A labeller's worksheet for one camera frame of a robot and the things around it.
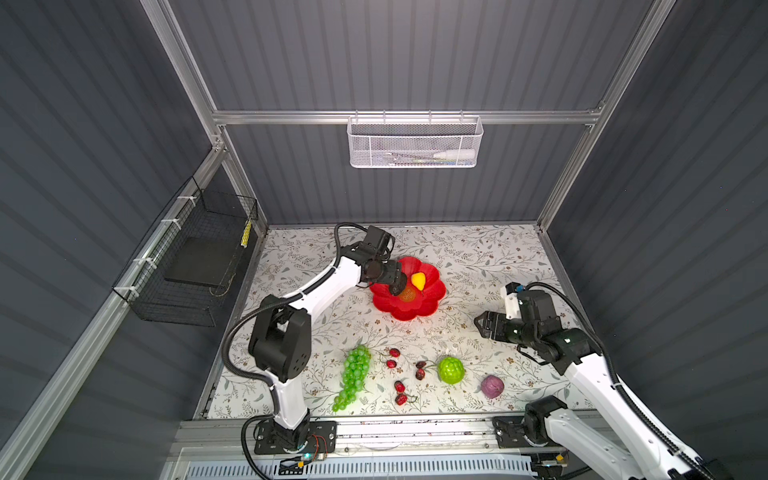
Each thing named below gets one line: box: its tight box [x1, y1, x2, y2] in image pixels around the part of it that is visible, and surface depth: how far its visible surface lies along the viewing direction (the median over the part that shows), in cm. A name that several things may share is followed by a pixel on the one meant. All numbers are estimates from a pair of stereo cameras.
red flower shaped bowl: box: [370, 256, 446, 321], surface depth 101 cm
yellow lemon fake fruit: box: [411, 272, 426, 291], surface depth 103 cm
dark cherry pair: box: [415, 361, 427, 381], surface depth 84 cm
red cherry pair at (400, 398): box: [394, 380, 408, 406], surface depth 82 cm
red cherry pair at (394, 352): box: [386, 348, 401, 369], surface depth 88 cm
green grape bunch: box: [332, 345, 372, 412], surface depth 81 cm
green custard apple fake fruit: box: [438, 356, 465, 385], surface depth 80 cm
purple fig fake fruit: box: [481, 375, 505, 399], surface depth 79 cm
